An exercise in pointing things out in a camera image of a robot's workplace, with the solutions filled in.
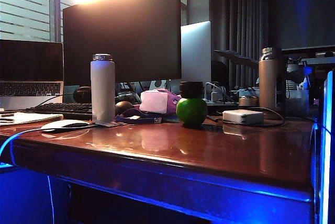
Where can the bronze metal thermos bottle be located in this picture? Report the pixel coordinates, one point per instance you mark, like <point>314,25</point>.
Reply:
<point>269,82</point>

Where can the white power adapter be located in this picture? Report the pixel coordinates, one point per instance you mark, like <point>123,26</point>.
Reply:
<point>243,116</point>

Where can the black keyboard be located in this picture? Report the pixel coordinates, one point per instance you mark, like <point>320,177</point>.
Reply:
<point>65,107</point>

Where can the open silver laptop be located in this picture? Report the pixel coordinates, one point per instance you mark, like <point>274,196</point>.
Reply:
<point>31,88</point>

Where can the clear badge card holder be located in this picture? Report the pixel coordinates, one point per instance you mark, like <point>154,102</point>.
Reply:
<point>107,124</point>

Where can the white thermos bottle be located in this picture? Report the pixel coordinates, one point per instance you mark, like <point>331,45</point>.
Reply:
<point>102,90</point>

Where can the bronze bottle cap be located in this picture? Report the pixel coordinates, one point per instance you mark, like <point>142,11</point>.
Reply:
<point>248,101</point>

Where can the vertical frame post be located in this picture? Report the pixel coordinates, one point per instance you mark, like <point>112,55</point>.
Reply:
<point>327,143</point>

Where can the green apple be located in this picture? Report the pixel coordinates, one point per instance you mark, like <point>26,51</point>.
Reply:
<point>191,111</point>

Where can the white computer mouse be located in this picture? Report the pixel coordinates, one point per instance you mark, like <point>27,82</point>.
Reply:
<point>64,124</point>

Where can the translucent plastic container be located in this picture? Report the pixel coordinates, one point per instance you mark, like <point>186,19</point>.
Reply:
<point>297,102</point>

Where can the black thermos bottle cap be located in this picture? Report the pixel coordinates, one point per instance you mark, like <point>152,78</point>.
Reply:
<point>191,89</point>

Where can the large black monitor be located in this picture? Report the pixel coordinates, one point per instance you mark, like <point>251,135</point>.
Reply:
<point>123,38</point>

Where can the brown round object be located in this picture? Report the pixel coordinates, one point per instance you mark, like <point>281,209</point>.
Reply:
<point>123,106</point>

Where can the black slanted panel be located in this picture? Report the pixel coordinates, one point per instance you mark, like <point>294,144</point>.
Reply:
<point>235,57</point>

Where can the silver flat display panel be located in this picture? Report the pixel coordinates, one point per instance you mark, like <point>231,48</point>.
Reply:
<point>196,51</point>

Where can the black round object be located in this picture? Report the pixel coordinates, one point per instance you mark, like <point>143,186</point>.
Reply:
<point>82,94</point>

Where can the white notebook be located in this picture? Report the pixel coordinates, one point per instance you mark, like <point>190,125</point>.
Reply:
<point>28,117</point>

